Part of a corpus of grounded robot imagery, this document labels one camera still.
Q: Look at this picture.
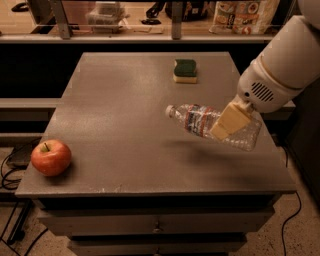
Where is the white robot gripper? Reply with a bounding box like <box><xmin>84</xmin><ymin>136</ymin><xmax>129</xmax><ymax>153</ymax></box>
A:
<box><xmin>210</xmin><ymin>59</ymin><xmax>301</xmax><ymax>140</ymax></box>

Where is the grey drawer cabinet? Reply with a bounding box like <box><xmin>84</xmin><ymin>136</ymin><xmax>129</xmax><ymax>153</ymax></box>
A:
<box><xmin>17</xmin><ymin>53</ymin><xmax>295</xmax><ymax>256</ymax></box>

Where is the metal drawer knob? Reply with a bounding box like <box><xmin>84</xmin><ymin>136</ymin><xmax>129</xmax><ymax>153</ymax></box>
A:
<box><xmin>153</xmin><ymin>222</ymin><xmax>163</xmax><ymax>234</ymax></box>

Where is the red apple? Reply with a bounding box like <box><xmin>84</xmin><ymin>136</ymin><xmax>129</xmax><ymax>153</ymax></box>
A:
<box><xmin>31</xmin><ymin>139</ymin><xmax>72</xmax><ymax>177</ymax></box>

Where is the printed snack bag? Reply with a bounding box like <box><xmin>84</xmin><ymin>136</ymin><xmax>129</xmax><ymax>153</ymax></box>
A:
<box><xmin>209</xmin><ymin>0</ymin><xmax>280</xmax><ymax>35</ymax></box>

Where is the clear plastic container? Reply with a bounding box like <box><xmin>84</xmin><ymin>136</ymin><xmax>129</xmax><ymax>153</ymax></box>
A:
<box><xmin>86</xmin><ymin>1</ymin><xmax>126</xmax><ymax>33</ymax></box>

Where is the black cable right floor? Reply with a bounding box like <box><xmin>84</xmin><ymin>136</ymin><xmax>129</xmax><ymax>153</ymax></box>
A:
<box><xmin>280</xmin><ymin>146</ymin><xmax>303</xmax><ymax>256</ymax></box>

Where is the black bag on shelf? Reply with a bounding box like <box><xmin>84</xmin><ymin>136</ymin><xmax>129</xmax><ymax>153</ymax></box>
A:
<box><xmin>146</xmin><ymin>0</ymin><xmax>210</xmax><ymax>22</ymax></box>

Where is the clear plastic water bottle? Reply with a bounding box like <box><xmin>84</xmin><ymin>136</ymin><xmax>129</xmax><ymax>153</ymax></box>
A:
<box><xmin>165</xmin><ymin>104</ymin><xmax>262</xmax><ymax>151</ymax></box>

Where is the black cables left floor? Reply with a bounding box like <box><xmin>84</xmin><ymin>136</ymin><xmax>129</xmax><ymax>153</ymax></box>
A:
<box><xmin>0</xmin><ymin>138</ymin><xmax>49</xmax><ymax>256</ymax></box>

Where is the green and yellow sponge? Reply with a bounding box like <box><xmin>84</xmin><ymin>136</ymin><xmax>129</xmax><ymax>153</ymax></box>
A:
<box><xmin>173</xmin><ymin>59</ymin><xmax>197</xmax><ymax>84</ymax></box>

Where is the metal shelf rail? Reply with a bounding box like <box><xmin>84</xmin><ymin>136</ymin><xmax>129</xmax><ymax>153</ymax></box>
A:
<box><xmin>0</xmin><ymin>0</ymin><xmax>301</xmax><ymax>45</ymax></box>

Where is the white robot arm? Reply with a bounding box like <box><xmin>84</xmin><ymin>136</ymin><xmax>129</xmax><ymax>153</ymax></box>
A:
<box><xmin>210</xmin><ymin>0</ymin><xmax>320</xmax><ymax>140</ymax></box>

